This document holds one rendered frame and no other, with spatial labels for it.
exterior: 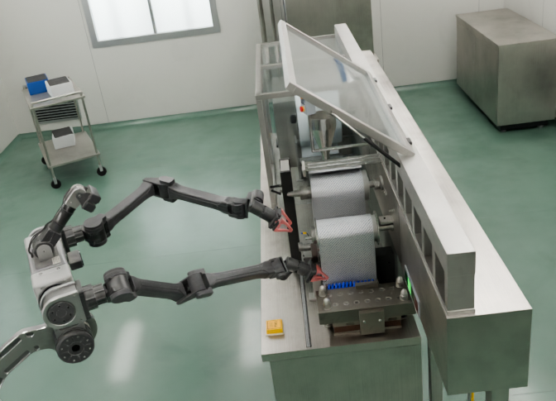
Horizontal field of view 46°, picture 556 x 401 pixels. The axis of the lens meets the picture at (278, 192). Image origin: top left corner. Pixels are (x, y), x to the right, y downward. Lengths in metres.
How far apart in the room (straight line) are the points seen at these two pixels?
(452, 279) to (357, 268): 0.97
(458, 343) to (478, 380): 0.17
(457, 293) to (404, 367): 0.96
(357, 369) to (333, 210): 0.71
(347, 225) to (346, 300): 0.31
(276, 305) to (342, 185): 0.62
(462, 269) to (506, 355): 0.35
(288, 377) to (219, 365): 1.36
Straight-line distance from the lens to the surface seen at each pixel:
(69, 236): 2.73
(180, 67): 8.28
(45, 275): 2.39
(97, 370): 4.41
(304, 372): 2.83
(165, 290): 2.48
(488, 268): 2.23
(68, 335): 2.64
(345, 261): 2.83
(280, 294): 3.08
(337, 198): 2.94
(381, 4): 8.19
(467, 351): 2.10
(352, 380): 2.89
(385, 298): 2.78
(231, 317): 4.52
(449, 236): 1.97
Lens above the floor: 2.67
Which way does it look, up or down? 26 degrees down
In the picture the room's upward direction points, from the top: 8 degrees counter-clockwise
